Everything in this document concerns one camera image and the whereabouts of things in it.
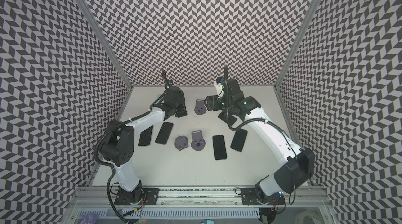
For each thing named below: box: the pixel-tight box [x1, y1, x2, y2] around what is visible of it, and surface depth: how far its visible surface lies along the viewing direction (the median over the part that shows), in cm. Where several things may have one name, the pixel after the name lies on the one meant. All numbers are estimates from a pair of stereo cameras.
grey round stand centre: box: [191, 129, 206, 152], surface depth 85 cm
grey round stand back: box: [194, 98, 207, 116], surface depth 103 cm
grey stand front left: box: [174, 135, 189, 152], surface depth 86 cm
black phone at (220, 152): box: [212, 135, 228, 161], surface depth 89 cm
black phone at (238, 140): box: [230, 128, 248, 153], surface depth 91 cm
